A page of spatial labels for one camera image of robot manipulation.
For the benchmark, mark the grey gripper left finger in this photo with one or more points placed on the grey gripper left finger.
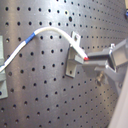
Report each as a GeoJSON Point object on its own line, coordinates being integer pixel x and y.
{"type": "Point", "coordinates": [93, 70]}

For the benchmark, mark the grey clip bracket at left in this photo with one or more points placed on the grey clip bracket at left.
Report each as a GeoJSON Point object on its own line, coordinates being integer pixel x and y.
{"type": "Point", "coordinates": [3, 86]}

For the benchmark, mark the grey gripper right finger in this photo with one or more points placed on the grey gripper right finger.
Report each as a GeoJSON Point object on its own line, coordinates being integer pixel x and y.
{"type": "Point", "coordinates": [105, 54]}

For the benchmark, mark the perforated grey metal board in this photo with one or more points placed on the perforated grey metal board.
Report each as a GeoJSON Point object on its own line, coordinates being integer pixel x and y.
{"type": "Point", "coordinates": [40, 95]}

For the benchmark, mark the grey metal cable clip bracket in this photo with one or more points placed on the grey metal cable clip bracket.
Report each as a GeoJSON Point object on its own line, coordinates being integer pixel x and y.
{"type": "Point", "coordinates": [73, 59]}

